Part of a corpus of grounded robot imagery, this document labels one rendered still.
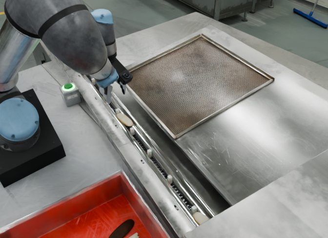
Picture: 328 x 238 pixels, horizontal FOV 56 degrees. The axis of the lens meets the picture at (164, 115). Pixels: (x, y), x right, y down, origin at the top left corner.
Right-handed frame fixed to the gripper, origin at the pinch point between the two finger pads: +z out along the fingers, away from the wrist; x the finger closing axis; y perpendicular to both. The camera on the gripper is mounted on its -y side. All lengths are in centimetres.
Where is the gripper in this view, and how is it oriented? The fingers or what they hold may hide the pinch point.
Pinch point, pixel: (117, 97)
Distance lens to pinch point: 128.5
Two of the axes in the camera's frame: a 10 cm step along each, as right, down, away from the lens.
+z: 0.3, 7.7, 6.4
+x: -6.6, 5.0, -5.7
